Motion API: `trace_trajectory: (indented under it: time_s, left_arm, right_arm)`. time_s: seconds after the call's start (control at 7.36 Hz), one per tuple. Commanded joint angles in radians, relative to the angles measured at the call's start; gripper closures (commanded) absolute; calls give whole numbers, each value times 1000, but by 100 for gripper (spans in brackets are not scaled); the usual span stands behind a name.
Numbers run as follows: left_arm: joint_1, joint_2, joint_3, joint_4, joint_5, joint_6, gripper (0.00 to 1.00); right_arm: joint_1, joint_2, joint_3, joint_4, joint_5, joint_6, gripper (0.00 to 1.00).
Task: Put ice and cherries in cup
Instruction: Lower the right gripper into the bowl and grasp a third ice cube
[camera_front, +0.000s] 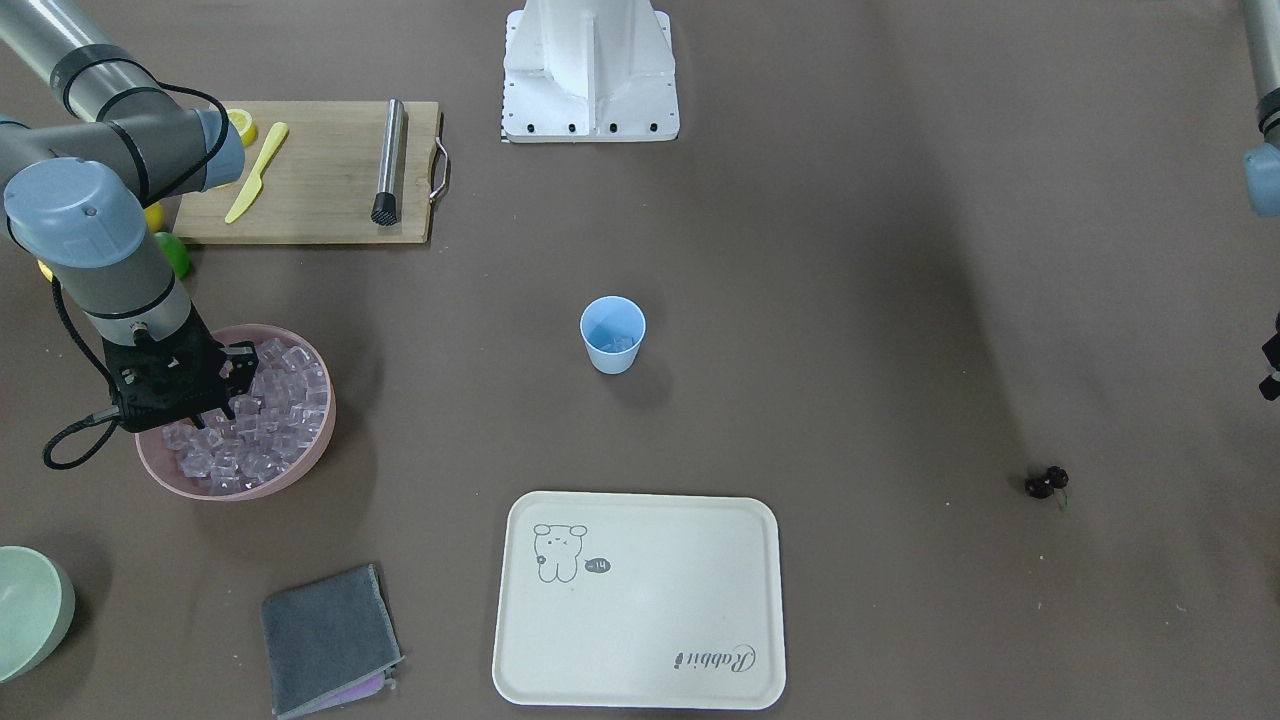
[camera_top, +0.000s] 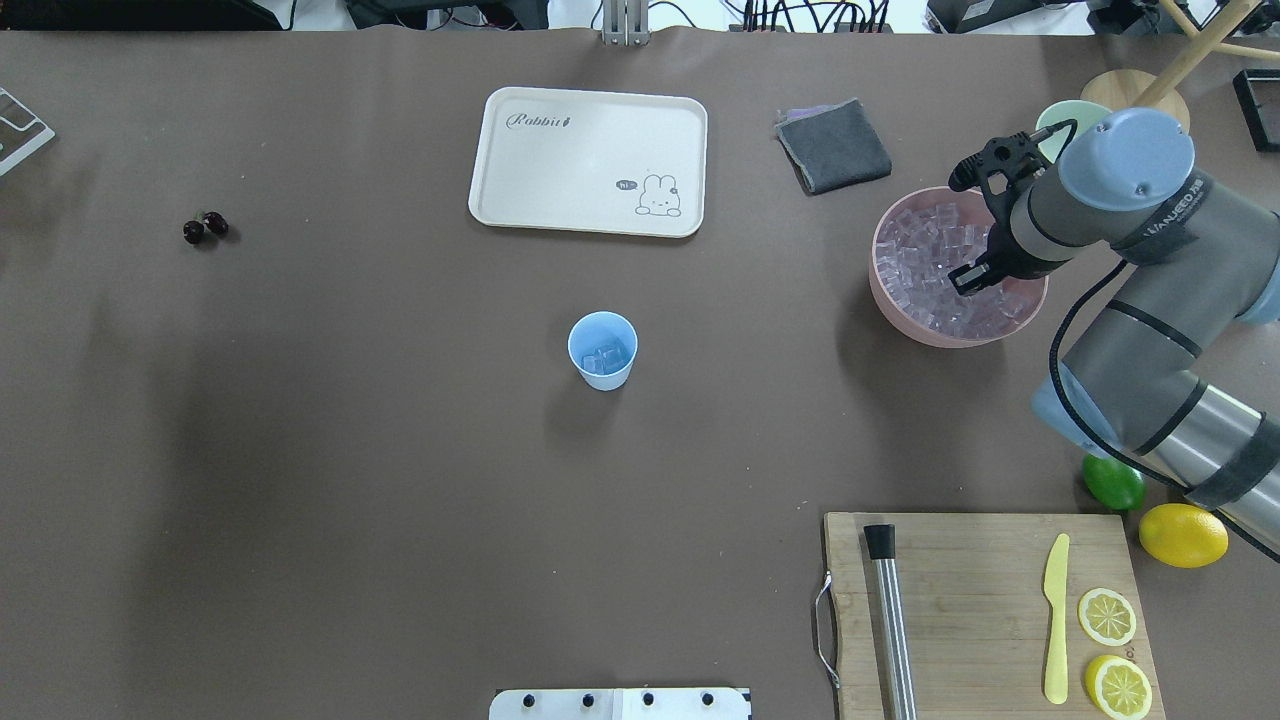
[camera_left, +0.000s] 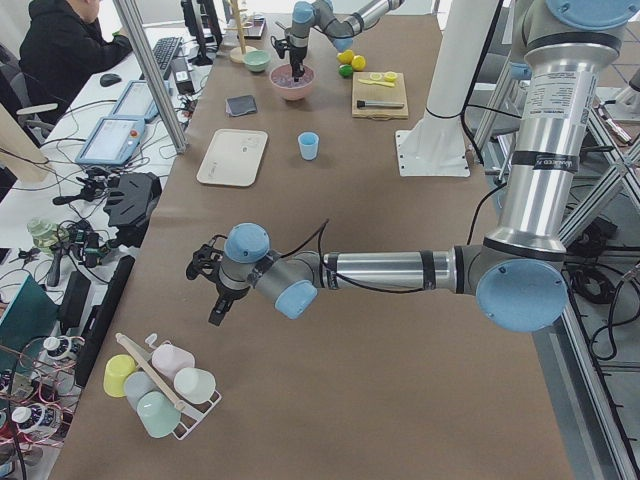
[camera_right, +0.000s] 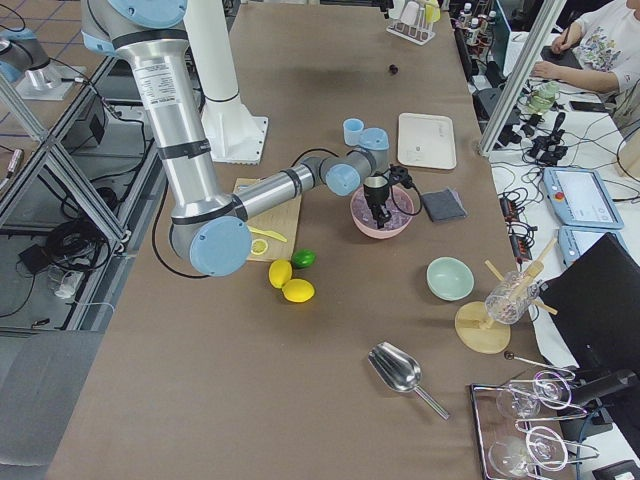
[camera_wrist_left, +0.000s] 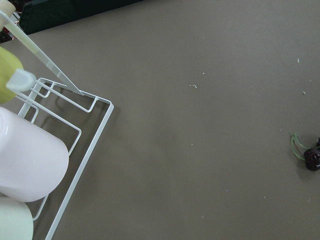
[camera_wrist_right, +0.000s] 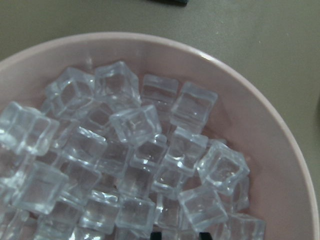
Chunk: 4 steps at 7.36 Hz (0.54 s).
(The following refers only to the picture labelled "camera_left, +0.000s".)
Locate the teach pendant upper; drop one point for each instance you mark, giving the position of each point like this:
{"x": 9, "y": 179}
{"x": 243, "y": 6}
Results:
{"x": 113, "y": 141}

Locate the wooden cutting board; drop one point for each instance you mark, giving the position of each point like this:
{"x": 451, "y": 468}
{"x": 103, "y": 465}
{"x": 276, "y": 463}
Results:
{"x": 379, "y": 93}

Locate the yellow plastic knife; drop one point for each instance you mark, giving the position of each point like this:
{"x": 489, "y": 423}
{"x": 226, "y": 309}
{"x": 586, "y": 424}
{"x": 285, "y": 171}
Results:
{"x": 376, "y": 82}

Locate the yellow lemon near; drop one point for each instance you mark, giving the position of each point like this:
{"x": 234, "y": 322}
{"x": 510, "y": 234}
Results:
{"x": 358, "y": 63}

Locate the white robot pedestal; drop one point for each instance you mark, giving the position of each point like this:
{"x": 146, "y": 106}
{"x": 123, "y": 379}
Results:
{"x": 435, "y": 147}

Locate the white wire cup rack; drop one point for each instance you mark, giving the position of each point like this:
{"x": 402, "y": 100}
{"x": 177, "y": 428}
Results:
{"x": 192, "y": 415}

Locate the green ceramic bowl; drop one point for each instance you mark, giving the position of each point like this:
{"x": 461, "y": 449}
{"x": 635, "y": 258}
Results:
{"x": 257, "y": 61}

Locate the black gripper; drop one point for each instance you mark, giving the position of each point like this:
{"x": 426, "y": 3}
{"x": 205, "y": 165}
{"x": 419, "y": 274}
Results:
{"x": 298, "y": 54}
{"x": 226, "y": 295}

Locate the grey blue plastic cup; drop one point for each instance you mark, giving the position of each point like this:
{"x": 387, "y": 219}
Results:
{"x": 136, "y": 386}

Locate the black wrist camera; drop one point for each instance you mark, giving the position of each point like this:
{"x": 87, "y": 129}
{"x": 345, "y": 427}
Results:
{"x": 205, "y": 262}

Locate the yellow plastic cup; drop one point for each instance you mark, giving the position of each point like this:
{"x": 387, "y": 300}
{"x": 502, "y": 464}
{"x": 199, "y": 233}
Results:
{"x": 117, "y": 369}

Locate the small blue cup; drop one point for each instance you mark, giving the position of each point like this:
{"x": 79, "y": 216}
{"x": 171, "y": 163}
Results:
{"x": 308, "y": 143}

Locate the green plastic cup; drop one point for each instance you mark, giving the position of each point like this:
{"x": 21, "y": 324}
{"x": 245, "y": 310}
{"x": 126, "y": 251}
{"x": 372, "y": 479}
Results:
{"x": 157, "y": 414}

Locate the pink bowl of ice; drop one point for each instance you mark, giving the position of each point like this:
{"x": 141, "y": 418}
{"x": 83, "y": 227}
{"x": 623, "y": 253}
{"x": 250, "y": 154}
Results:
{"x": 289, "y": 88}

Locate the person in black hoodie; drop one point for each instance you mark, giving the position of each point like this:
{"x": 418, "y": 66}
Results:
{"x": 62, "y": 49}

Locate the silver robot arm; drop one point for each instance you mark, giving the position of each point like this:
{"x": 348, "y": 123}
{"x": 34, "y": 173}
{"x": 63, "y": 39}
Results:
{"x": 320, "y": 15}
{"x": 515, "y": 273}

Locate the yellow lemon far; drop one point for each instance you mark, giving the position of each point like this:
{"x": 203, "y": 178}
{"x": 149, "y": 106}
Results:
{"x": 346, "y": 57}

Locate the metal muddler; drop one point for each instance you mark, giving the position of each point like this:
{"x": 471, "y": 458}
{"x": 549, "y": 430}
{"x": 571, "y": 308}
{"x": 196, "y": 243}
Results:
{"x": 362, "y": 104}

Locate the black keyboard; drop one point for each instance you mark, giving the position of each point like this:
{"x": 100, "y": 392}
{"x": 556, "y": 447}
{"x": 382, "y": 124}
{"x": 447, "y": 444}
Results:
{"x": 165, "y": 50}

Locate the white mint plastic cup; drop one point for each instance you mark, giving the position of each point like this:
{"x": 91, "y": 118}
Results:
{"x": 195, "y": 385}

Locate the cream rabbit tray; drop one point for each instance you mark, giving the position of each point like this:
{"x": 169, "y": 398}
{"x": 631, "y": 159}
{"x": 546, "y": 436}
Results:
{"x": 233, "y": 158}

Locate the pink plastic cup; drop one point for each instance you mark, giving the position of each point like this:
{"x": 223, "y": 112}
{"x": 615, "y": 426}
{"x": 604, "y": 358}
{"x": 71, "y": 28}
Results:
{"x": 169, "y": 359}

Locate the yellow lemon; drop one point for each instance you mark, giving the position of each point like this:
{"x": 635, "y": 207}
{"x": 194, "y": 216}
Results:
{"x": 358, "y": 63}
{"x": 346, "y": 57}

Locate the grey folded cloth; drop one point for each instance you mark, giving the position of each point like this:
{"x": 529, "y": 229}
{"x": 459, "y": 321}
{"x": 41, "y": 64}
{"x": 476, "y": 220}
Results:
{"x": 241, "y": 105}

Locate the green lime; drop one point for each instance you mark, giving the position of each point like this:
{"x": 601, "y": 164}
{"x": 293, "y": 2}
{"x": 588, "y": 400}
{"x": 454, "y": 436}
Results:
{"x": 346, "y": 71}

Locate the aluminium frame post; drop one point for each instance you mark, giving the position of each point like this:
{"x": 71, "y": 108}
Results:
{"x": 132, "y": 22}

